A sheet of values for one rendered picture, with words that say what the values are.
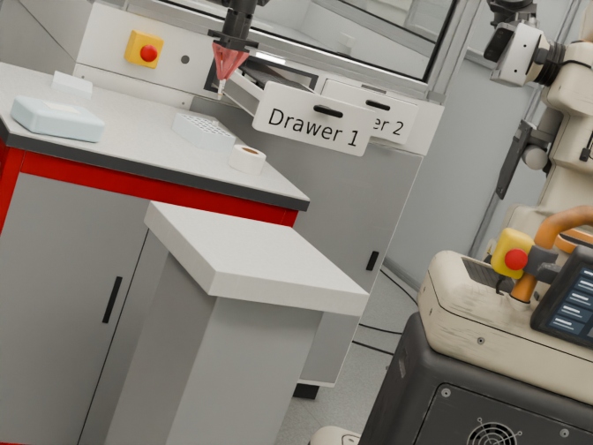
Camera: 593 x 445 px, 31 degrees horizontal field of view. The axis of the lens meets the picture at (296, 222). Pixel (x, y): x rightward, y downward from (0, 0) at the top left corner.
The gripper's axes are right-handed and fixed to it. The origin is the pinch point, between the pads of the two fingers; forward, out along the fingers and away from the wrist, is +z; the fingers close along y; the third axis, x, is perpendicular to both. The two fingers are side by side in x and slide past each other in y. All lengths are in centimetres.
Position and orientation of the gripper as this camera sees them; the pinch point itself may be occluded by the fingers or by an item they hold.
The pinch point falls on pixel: (222, 76)
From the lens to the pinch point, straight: 238.8
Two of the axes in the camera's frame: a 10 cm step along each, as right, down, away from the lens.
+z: -2.8, 9.3, 2.3
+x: 6.9, 3.6, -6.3
